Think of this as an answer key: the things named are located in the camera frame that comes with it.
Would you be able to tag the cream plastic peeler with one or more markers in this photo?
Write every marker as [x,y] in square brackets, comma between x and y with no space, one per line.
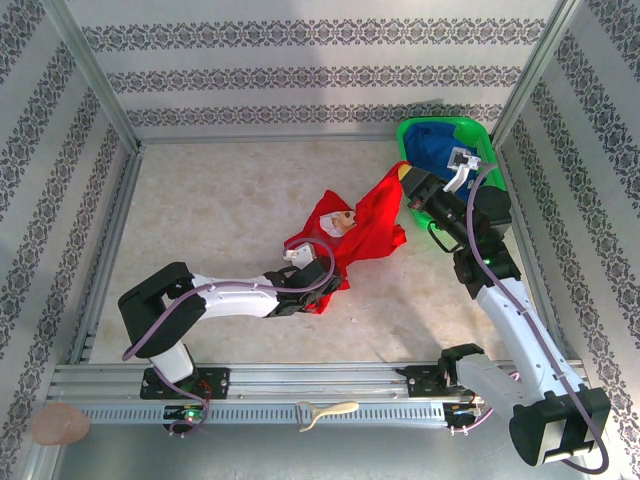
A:
[340,407]

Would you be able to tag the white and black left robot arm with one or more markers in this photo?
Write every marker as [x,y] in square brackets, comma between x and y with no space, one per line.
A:
[235,302]

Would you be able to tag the red printed t-shirt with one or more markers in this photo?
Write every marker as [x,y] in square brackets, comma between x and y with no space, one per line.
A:
[375,225]

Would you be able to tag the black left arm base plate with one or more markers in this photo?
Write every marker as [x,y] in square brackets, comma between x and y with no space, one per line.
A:
[217,380]

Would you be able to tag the aluminium mounting rail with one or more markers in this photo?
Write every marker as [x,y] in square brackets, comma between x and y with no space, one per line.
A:
[310,375]

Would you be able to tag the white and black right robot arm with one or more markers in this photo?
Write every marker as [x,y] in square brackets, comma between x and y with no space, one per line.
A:
[505,325]

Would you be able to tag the pink translucent cup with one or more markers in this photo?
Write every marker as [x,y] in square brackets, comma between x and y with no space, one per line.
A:
[60,425]

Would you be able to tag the aluminium frame post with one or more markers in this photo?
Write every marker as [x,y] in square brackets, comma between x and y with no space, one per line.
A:
[535,70]
[90,75]

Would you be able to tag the small green-lit circuit board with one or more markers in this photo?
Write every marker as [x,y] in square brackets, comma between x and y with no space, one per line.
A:
[187,414]
[457,410]

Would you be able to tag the green plastic basket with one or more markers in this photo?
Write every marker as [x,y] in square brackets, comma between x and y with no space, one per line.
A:
[465,127]

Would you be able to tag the aluminium frame bar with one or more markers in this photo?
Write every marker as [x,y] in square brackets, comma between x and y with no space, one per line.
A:
[200,138]

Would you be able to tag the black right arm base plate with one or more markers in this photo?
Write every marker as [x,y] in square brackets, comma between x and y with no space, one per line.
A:
[420,380]

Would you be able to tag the aluminium side rail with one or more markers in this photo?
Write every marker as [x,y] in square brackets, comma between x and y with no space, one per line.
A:
[527,240]
[112,240]

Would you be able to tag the blue garment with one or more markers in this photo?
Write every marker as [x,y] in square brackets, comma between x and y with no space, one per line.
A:
[430,145]

